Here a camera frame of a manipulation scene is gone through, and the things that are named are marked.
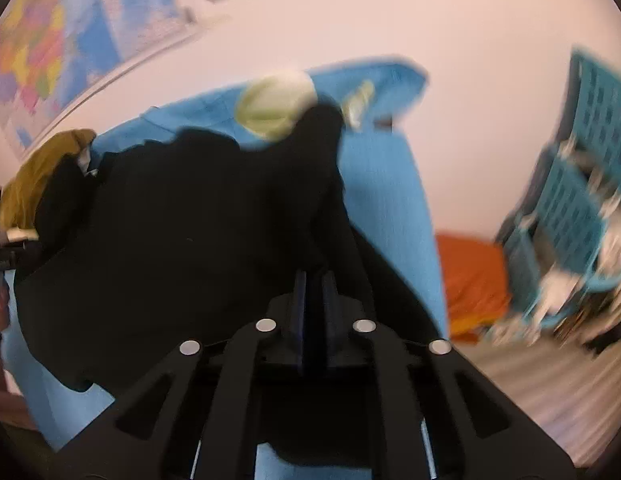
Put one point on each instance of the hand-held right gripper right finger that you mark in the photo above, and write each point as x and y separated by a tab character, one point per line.
328	310

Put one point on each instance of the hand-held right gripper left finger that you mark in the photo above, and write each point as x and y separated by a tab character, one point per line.
300	310

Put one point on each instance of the black buttoned garment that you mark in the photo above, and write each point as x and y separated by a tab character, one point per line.
165	235

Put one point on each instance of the person's left forearm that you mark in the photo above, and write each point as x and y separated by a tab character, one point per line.
3	385

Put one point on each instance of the mustard garment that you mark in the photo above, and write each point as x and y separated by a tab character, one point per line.
35	175

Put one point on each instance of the blue printed bed sheet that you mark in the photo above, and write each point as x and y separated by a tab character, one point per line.
390	200

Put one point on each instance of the orange cloth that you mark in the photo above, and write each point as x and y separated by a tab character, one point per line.
470	280

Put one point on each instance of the green white cloth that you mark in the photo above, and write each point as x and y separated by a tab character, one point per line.
358	105

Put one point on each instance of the blue plastic basket rack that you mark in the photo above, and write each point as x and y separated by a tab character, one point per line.
575	200

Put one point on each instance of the world map wall poster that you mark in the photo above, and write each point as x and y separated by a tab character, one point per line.
50	50

